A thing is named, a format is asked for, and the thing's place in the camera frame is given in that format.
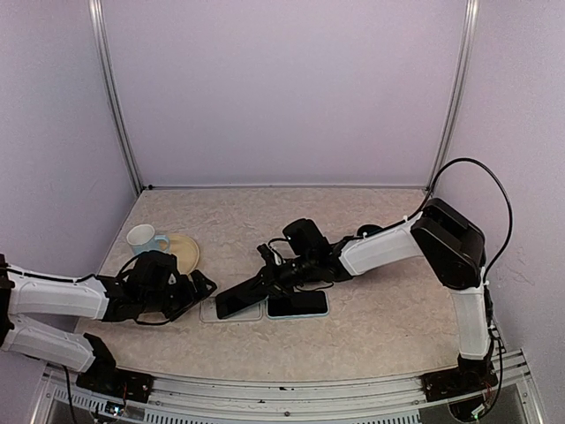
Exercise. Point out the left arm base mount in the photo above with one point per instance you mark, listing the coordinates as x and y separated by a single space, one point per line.
104 377

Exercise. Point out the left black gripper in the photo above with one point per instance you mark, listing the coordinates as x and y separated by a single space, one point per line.
188 294

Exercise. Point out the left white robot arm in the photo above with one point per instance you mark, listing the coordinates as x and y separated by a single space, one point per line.
149 282

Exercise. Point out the light blue phone case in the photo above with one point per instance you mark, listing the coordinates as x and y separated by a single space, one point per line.
298 316

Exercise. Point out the dark green mug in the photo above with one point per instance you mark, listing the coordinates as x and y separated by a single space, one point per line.
367 230

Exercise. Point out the beige round plate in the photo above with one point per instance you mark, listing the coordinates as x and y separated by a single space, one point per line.
186 250

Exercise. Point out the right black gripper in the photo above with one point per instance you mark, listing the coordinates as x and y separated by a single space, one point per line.
271 284

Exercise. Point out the clear white phone case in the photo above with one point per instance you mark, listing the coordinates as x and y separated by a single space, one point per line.
208 313

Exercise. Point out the black phone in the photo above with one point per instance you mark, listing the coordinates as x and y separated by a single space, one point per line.
239 297

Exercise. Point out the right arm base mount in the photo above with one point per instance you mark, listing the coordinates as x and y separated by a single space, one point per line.
467 377

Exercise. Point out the black phone front table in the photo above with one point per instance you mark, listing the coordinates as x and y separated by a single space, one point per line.
300 305

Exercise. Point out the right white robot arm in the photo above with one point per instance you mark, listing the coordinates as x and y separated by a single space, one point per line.
434 251

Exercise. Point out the light blue small case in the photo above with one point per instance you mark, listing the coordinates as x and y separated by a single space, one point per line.
143 238

